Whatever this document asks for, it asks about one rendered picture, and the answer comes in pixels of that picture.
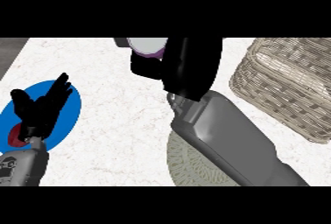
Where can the blue oval plate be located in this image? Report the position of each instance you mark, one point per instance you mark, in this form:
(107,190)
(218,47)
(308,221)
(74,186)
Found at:
(68,116)

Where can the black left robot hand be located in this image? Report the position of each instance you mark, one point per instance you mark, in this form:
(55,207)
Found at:
(40,113)

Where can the pale can with purple rim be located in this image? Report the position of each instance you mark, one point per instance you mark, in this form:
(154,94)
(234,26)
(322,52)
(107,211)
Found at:
(147,45)

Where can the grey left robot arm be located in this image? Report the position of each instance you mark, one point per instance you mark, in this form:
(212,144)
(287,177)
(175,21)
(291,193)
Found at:
(24,169)

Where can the dark red round object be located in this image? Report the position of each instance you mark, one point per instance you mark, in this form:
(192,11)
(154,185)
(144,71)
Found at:
(15,140)

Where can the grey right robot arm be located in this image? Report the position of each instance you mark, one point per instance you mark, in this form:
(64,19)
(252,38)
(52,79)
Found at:
(232,137)

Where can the round olive woven placemat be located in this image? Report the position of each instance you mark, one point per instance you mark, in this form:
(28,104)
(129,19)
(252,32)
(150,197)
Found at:
(189,169)

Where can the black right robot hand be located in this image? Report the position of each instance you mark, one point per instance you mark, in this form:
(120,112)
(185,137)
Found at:
(191,67)

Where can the tan wicker basket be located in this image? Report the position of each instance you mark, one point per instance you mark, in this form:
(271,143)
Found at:
(284,84)

